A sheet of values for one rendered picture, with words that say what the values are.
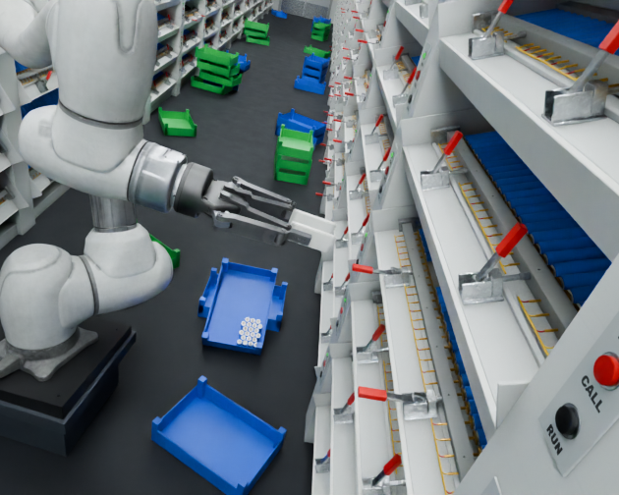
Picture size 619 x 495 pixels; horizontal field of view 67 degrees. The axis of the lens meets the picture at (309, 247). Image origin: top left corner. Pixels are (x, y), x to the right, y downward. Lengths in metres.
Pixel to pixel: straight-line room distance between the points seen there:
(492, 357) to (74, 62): 0.54
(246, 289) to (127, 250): 0.63
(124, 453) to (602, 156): 1.28
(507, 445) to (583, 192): 0.19
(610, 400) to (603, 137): 0.20
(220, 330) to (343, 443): 0.76
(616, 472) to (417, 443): 0.33
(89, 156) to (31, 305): 0.59
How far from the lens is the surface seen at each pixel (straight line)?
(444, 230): 0.62
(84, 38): 0.61
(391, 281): 0.81
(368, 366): 0.92
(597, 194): 0.35
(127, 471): 1.39
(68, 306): 1.21
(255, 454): 1.42
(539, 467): 0.35
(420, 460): 0.59
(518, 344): 0.47
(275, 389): 1.56
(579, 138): 0.41
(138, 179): 0.66
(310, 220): 0.71
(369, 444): 0.82
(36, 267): 1.17
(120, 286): 1.23
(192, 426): 1.45
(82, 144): 0.66
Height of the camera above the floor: 1.19
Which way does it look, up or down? 32 degrees down
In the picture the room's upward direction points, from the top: 14 degrees clockwise
